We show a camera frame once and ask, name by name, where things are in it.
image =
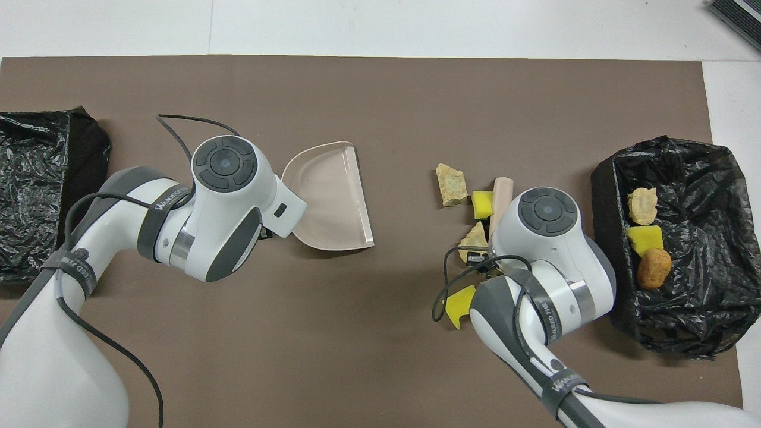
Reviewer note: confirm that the open bin with black bag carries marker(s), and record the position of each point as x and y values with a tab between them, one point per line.
701	238

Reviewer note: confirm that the brown potato-shaped nugget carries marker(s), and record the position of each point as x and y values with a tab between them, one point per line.
654	268

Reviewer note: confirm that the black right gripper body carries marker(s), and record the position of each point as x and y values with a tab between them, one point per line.
478	259

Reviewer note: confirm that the bin wrapped in black bag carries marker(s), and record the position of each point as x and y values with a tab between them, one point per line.
35	196

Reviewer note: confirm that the beige plastic dustpan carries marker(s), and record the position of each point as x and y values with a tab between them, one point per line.
330	196

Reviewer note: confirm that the dark grey ribbed device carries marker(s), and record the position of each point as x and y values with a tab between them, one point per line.
737	21

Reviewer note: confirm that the brown table mat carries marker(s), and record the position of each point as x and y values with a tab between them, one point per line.
357	101

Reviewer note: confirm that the beige foam chunk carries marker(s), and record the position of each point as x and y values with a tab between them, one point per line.
642	206
452	184
474	236

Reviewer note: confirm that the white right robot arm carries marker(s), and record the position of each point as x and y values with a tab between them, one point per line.
547	211

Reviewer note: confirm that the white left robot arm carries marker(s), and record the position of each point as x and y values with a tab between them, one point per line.
226	166

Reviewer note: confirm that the beige hand brush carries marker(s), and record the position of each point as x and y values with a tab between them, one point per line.
501	193

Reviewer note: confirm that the yellow sponge piece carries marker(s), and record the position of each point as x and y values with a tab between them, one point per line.
483	204
459	306
646	239

